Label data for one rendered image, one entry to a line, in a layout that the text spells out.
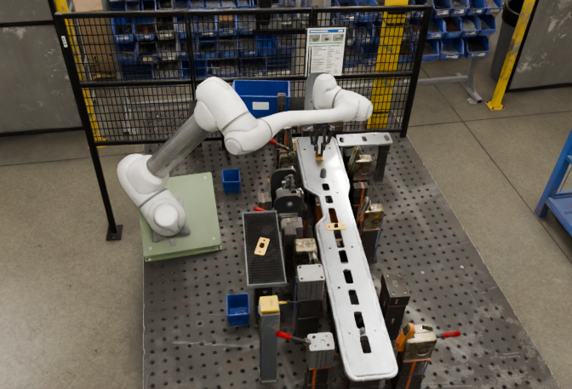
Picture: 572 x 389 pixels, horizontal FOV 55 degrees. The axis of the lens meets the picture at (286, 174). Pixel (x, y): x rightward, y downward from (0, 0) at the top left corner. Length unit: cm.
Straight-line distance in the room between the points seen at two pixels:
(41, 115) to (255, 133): 277
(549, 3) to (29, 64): 402
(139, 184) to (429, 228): 146
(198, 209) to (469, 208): 219
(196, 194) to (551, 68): 370
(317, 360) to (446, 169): 273
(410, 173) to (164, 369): 172
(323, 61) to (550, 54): 276
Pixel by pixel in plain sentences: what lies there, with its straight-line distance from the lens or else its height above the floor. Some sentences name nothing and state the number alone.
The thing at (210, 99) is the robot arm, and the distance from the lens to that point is 206.
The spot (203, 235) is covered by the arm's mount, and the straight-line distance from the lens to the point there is 265.
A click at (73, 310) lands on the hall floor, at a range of 351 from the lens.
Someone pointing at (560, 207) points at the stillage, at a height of 16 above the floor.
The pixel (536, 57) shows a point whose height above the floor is 48.
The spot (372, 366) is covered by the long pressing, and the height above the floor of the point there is 100.
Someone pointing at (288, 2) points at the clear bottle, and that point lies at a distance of 295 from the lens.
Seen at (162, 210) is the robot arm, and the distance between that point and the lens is 238.
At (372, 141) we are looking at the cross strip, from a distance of 289.
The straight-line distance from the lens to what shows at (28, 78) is 442.
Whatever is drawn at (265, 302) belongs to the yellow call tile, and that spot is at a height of 116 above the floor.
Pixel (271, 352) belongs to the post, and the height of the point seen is 90.
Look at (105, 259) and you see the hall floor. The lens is 371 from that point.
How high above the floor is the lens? 270
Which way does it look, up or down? 40 degrees down
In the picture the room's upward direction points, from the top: 2 degrees clockwise
